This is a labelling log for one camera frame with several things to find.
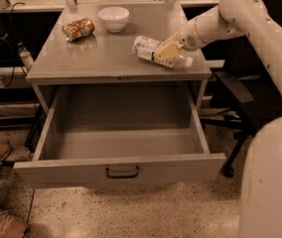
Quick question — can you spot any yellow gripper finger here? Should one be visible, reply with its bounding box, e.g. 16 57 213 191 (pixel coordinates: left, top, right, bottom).
154 42 183 61

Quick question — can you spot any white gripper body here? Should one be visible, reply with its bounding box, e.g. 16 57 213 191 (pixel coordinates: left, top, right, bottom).
164 18 210 52

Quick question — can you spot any clear plastic water bottle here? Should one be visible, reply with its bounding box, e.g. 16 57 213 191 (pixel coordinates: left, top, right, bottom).
132 36 193 68

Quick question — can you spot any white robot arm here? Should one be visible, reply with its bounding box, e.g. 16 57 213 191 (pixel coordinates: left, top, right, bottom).
155 0 282 238

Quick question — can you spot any open grey drawer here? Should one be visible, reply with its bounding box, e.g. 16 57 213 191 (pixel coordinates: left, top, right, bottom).
14 82 225 188

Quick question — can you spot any small bottle beside cabinet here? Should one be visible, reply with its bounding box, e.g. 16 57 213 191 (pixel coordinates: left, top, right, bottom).
18 42 34 71

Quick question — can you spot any white ceramic bowl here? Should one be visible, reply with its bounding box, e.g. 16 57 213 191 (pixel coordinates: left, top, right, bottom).
97 6 130 33

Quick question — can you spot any grey metal cabinet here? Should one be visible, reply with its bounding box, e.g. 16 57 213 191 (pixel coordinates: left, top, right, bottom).
27 2 211 110

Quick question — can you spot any black office chair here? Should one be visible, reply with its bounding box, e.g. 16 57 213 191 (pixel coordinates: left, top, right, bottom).
200 0 282 179

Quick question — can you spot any crushed gold can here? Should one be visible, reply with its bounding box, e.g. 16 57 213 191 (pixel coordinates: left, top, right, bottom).
62 18 95 42

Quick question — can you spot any tan shoe near bottom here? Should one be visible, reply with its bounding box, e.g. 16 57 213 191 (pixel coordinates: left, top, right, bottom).
0 210 29 238

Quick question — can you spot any black drawer handle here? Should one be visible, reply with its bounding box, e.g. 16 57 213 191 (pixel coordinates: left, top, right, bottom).
105 166 140 179

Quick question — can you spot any black power cable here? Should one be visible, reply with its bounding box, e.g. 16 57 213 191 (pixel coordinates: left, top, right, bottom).
0 2 28 88

